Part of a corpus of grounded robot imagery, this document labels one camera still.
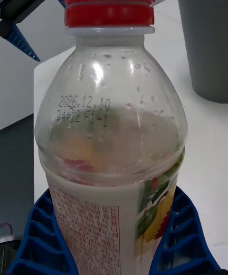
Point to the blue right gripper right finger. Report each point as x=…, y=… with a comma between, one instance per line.
x=187, y=244

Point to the clear bottle with red cap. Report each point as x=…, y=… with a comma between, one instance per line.
x=111, y=118

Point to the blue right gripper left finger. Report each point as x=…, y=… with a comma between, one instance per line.
x=38, y=244

